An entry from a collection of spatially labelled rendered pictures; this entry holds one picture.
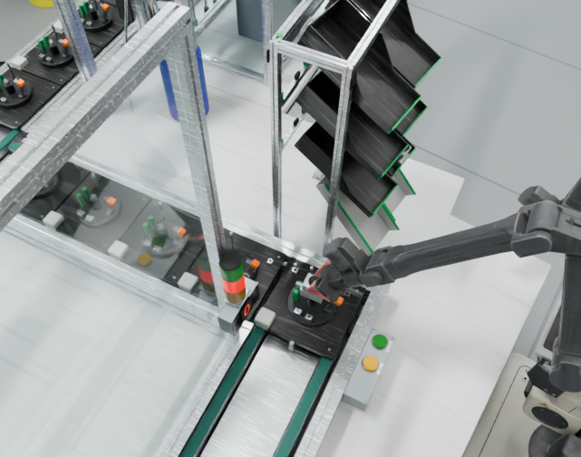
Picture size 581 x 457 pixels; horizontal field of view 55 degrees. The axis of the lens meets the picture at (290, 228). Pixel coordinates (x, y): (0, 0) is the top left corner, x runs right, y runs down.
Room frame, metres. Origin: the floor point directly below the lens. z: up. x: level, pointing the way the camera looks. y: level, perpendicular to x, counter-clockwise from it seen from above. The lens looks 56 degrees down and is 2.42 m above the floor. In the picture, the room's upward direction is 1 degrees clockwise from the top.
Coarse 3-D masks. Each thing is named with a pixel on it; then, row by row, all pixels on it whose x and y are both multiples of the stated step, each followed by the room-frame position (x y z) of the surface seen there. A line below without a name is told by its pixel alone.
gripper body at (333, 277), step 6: (330, 264) 0.73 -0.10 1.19; (330, 270) 0.71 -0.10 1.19; (336, 270) 0.69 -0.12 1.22; (324, 276) 0.69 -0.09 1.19; (330, 276) 0.69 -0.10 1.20; (336, 276) 0.68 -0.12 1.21; (324, 282) 0.68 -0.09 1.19; (330, 282) 0.68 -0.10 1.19; (336, 282) 0.67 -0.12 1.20; (342, 282) 0.66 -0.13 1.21; (318, 288) 0.66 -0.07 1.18; (324, 288) 0.66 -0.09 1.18; (330, 288) 0.67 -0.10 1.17; (336, 288) 0.66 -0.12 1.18; (342, 288) 0.66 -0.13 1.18; (330, 294) 0.65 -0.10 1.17; (336, 294) 0.66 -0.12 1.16; (330, 300) 0.65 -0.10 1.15; (336, 300) 0.64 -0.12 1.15
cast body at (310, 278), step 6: (306, 276) 0.74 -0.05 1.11; (312, 276) 0.73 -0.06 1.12; (300, 282) 0.74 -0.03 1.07; (306, 282) 0.72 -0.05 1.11; (312, 282) 0.71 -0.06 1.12; (300, 288) 0.71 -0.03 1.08; (306, 288) 0.70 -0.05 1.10; (300, 294) 0.71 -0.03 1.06; (306, 294) 0.70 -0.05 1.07; (312, 294) 0.70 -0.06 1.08; (318, 300) 0.69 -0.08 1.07
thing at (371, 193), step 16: (320, 128) 1.09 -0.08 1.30; (304, 144) 1.00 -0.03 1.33; (320, 144) 1.04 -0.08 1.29; (320, 160) 0.97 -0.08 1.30; (352, 160) 1.02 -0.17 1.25; (352, 176) 0.98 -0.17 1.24; (368, 176) 0.99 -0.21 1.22; (384, 176) 1.00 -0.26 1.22; (352, 192) 0.93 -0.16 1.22; (368, 192) 0.94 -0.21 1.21; (384, 192) 0.96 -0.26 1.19; (368, 208) 0.90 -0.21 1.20
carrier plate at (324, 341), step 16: (288, 272) 0.83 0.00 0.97; (304, 272) 0.83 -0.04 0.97; (288, 288) 0.77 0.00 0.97; (352, 288) 0.78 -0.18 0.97; (272, 304) 0.72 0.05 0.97; (352, 304) 0.73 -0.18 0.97; (288, 320) 0.67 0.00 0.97; (336, 320) 0.67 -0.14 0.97; (288, 336) 0.62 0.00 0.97; (304, 336) 0.62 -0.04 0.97; (320, 336) 0.62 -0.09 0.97; (336, 336) 0.63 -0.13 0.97; (320, 352) 0.58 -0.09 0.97; (336, 352) 0.59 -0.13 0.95
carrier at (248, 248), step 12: (228, 240) 0.93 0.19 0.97; (240, 240) 0.93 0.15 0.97; (252, 240) 0.93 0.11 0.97; (240, 252) 0.88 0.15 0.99; (252, 252) 0.89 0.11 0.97; (264, 252) 0.89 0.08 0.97; (276, 252) 0.89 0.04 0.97; (264, 264) 0.85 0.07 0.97; (276, 264) 0.85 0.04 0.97; (252, 276) 0.80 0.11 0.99; (264, 276) 0.81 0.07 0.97; (276, 276) 0.82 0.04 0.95; (264, 288) 0.77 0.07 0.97; (252, 312) 0.69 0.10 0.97
